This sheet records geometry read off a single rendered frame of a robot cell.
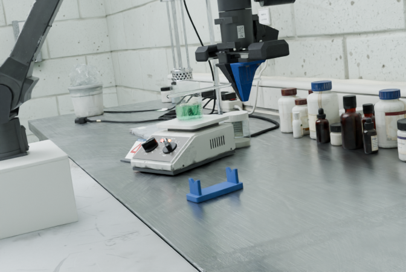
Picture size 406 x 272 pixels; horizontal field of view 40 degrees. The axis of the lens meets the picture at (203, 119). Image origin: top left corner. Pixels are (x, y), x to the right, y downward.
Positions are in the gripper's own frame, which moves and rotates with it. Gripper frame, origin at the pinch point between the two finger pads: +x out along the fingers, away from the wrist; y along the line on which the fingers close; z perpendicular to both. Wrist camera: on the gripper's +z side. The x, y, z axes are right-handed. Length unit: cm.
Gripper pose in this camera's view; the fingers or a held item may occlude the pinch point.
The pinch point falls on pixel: (242, 81)
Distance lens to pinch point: 97.6
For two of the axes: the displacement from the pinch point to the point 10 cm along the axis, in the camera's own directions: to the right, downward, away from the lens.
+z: 8.0, -1.9, 5.8
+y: -6.0, -0.7, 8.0
